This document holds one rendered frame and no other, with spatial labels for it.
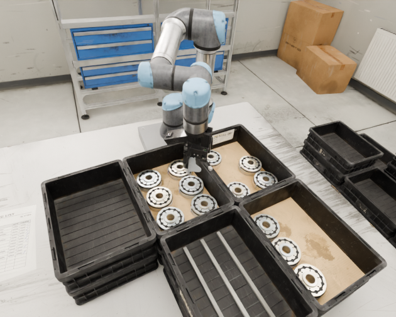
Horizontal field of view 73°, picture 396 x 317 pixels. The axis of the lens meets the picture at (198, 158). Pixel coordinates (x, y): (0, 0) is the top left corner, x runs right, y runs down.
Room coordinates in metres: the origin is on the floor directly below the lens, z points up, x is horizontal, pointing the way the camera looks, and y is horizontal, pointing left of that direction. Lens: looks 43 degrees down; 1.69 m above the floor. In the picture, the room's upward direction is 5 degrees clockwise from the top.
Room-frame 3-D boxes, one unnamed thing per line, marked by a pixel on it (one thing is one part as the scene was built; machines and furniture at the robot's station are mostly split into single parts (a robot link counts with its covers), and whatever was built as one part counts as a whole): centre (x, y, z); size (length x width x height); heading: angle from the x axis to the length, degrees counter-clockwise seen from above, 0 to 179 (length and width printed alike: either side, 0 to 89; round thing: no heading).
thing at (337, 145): (1.46, -0.99, 0.37); 0.40 x 0.30 x 0.45; 26
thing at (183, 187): (0.72, 0.02, 0.86); 0.10 x 0.10 x 0.01
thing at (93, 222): (0.53, 0.34, 0.87); 0.40 x 0.30 x 0.11; 31
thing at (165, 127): (1.18, 0.15, 0.81); 0.15 x 0.15 x 0.10
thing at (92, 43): (2.48, 0.84, 0.60); 0.72 x 0.03 x 0.56; 116
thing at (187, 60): (2.83, 0.12, 0.60); 0.72 x 0.03 x 0.56; 116
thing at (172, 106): (1.17, 0.14, 0.93); 0.13 x 0.12 x 0.14; 88
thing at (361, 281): (0.50, -0.38, 0.92); 0.40 x 0.30 x 0.02; 31
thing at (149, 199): (0.65, 0.14, 0.86); 0.10 x 0.10 x 0.01
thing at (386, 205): (1.10, -1.17, 0.31); 0.40 x 0.30 x 0.34; 26
